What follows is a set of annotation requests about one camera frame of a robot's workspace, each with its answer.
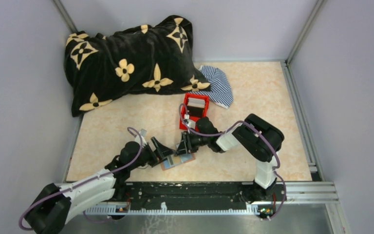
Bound pink leather card holder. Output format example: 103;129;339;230
160;147;196;172

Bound black card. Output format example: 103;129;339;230
187;106;205;118

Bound red plastic bin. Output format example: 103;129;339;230
179;93;210;131

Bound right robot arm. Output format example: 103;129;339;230
175;114;284;197

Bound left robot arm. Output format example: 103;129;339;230
19;137;176;234

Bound grey cards in bin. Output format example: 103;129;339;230
187;97;206;109

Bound blue striped cloth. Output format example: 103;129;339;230
191;65;234;109

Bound black floral blanket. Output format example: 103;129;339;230
64;15;212;117

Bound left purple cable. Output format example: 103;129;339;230
19;127;144;231

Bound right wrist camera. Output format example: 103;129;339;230
183;114;196;129

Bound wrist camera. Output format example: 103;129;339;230
134;129;148;147
183;114;196;129

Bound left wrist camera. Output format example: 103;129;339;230
134;129;148;147

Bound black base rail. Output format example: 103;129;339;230
109;182;284;211

